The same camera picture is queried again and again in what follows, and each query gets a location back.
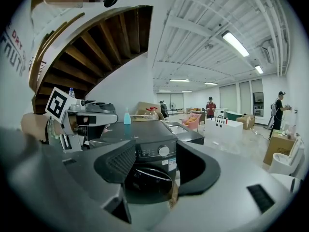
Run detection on white toilet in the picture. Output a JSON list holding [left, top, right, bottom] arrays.
[[268, 136, 305, 176]]

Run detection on pink armchair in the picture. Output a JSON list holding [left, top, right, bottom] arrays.
[[181, 112, 202, 131]]

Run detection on green bead bracelet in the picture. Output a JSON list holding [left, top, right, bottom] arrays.
[[46, 117, 58, 141]]

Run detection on open cardboard box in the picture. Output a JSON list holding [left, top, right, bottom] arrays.
[[134, 101, 165, 122]]

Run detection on silver washing machine dial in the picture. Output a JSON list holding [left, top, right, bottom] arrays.
[[158, 145, 170, 157]]

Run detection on ceiling air conditioner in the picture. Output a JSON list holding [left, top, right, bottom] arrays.
[[261, 39, 275, 64]]

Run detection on small cardboard box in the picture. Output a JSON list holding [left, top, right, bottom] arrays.
[[236, 114, 256, 130]]

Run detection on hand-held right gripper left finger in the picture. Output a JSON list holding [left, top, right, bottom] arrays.
[[43, 139, 137, 224]]

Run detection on wooden spiral staircase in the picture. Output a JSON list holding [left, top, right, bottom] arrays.
[[28, 5, 154, 115]]

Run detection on black bathtub faucet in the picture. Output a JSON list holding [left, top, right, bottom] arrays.
[[212, 115, 229, 126]]

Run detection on clear jug with red cap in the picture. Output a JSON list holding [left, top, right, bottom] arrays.
[[144, 106, 159, 121]]

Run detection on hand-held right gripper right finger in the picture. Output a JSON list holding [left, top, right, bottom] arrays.
[[169, 140, 292, 215]]

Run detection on blue spray bottle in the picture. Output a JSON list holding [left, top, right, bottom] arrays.
[[123, 107, 132, 125]]

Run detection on white rectangular bathtub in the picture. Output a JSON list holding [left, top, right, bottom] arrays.
[[204, 117, 244, 144]]

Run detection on person's left forearm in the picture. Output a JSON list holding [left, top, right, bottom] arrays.
[[20, 112, 64, 144]]

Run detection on black sink cabinet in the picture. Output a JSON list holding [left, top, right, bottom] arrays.
[[162, 120, 205, 146]]

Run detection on white printed shirt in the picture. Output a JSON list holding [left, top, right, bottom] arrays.
[[0, 0, 37, 132]]

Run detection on black washing machine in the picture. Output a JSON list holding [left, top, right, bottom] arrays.
[[90, 119, 181, 205]]

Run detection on large cardboard box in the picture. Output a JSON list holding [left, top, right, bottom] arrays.
[[262, 131, 297, 166]]

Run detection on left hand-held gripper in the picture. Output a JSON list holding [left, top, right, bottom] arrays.
[[44, 87, 133, 154]]

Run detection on green bathtub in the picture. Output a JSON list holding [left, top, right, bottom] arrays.
[[225, 110, 243, 121]]

